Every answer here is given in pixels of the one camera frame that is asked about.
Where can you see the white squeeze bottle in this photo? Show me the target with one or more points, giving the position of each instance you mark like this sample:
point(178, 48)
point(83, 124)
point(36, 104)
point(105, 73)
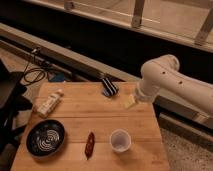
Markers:
point(48, 106)

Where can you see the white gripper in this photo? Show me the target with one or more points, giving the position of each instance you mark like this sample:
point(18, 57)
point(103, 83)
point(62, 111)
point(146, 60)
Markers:
point(143, 92)

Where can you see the wooden cutting board table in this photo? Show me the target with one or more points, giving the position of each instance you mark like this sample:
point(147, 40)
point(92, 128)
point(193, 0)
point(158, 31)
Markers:
point(83, 110)

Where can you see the black chair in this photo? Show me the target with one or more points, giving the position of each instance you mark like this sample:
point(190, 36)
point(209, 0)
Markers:
point(12, 102)

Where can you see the black white striped object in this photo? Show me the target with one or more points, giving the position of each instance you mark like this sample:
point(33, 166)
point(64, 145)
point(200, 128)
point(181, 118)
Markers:
point(110, 89)

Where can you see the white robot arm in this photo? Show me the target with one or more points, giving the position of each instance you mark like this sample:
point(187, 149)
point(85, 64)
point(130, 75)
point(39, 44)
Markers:
point(163, 73)

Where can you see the black patterned bowl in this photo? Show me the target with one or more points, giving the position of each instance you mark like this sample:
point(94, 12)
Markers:
point(45, 138)

